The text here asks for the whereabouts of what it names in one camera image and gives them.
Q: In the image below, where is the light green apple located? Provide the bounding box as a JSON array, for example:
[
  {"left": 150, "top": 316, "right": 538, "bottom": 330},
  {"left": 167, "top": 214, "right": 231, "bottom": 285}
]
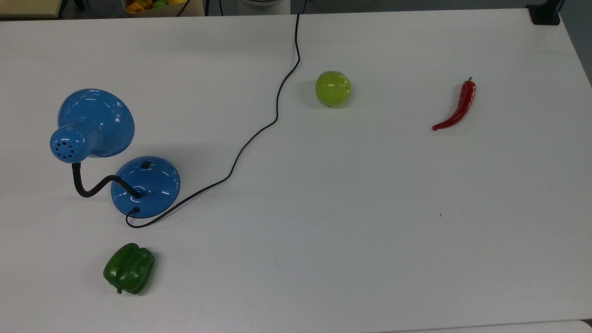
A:
[{"left": 315, "top": 70, "right": 352, "bottom": 107}]

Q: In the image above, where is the dark green bell pepper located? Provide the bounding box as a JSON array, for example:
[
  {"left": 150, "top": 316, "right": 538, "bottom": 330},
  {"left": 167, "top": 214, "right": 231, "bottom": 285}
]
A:
[{"left": 103, "top": 243, "right": 156, "bottom": 295}]

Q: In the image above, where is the black clamp mount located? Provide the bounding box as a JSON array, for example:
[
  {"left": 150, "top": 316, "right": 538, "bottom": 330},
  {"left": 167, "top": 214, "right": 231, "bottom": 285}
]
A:
[{"left": 526, "top": 0, "right": 564, "bottom": 25}]

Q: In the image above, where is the blue gooseneck desk lamp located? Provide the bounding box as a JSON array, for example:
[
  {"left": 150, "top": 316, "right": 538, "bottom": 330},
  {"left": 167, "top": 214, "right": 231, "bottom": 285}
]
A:
[{"left": 49, "top": 88, "right": 181, "bottom": 219}]

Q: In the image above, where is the cardboard box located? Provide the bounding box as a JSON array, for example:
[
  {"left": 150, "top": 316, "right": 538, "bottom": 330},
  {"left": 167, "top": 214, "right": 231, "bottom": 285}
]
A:
[{"left": 121, "top": 0, "right": 205, "bottom": 18}]

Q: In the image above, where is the red chili pepper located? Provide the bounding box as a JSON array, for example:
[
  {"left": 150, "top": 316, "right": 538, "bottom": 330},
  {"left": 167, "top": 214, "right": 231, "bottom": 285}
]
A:
[{"left": 432, "top": 77, "right": 477, "bottom": 131}]

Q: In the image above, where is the beige board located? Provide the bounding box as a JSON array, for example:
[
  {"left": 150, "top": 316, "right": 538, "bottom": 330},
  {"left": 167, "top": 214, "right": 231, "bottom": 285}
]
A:
[{"left": 0, "top": 0, "right": 64, "bottom": 19}]

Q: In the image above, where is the black lamp power cable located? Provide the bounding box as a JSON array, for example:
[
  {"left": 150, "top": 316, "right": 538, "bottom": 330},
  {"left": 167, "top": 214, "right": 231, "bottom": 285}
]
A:
[{"left": 125, "top": 13, "right": 301, "bottom": 228}]

